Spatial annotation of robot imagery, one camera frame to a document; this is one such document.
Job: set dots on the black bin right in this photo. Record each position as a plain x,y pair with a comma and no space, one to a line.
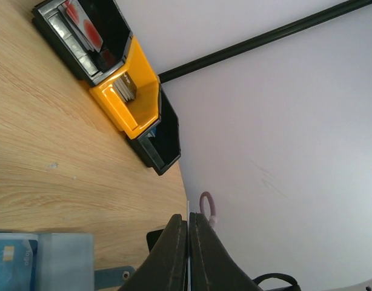
161,152

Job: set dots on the black frame post right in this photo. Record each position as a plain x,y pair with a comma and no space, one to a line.
264,39

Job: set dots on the black VIP card stack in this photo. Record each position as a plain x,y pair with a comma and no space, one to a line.
125,87

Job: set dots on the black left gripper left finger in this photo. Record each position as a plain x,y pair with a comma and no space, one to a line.
166,266

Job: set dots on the teal leather card holder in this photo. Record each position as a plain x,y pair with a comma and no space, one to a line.
66,261

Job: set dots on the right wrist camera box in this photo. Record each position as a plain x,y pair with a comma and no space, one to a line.
152,238

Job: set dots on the black bin left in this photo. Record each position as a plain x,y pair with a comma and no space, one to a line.
91,67

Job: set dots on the yellow middle bin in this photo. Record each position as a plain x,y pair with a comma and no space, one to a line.
135,116

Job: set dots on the blue VIP card stack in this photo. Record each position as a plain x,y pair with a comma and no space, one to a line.
152,133

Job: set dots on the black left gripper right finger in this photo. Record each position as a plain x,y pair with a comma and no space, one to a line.
212,268

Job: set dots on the red white card stack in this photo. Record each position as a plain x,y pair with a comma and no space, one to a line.
82,26

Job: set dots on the black bin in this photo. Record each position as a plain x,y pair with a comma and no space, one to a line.
161,152
91,67

